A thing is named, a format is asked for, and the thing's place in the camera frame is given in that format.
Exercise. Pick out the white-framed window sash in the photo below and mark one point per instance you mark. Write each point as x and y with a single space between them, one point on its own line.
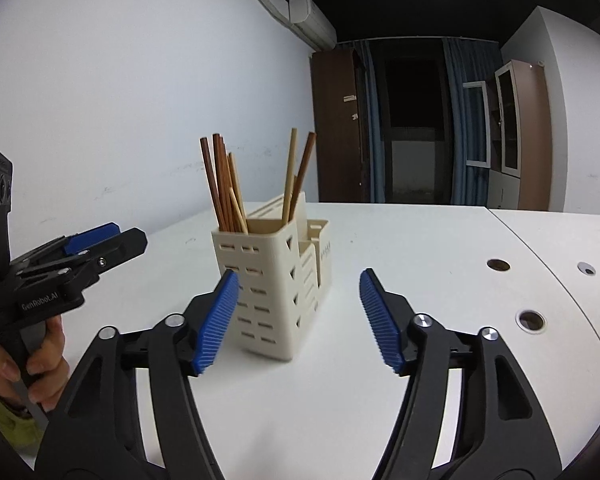
477 125

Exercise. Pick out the dark window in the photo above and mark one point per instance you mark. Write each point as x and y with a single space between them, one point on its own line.
412 95

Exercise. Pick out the wide blue curtain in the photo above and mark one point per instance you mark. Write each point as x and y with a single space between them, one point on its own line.
472 60

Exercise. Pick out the cream plastic utensil holder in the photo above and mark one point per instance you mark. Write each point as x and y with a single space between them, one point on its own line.
270 280

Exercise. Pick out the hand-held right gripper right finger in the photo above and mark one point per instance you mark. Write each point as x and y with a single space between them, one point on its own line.
382 330

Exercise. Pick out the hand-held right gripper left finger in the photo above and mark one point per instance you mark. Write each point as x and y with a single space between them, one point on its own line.
217 325

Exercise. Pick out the group of wooden chopsticks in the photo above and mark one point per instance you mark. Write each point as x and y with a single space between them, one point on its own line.
225 200

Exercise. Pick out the brown glass-door cabinet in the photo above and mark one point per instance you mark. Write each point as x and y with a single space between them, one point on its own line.
532 135

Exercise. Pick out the light bamboo chopstick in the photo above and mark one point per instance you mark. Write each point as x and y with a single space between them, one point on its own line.
290 175

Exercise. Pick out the person's left hand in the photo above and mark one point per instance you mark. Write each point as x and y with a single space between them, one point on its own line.
52 360

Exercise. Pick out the dark brown wardrobe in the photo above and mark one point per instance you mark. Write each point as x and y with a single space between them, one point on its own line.
335 125

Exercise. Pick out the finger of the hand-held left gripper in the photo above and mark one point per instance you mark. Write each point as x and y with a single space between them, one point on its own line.
125 245
92 237

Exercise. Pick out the narrow blue curtain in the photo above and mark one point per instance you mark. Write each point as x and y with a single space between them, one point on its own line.
372 110

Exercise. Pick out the white wall air conditioner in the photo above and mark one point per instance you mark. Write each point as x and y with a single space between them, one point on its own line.
312 22

